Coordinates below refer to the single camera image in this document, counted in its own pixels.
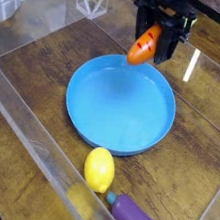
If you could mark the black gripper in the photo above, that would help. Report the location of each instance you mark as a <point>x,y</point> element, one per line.
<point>178,12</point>

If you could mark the orange toy carrot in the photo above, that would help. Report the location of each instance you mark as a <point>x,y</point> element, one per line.
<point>145,46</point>

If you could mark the blue round tray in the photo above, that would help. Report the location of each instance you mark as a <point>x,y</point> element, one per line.
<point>124,108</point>

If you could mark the yellow toy lemon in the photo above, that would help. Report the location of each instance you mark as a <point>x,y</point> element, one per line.
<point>99,169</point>

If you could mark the clear acrylic enclosure wall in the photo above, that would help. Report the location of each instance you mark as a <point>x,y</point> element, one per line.
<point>41,154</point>

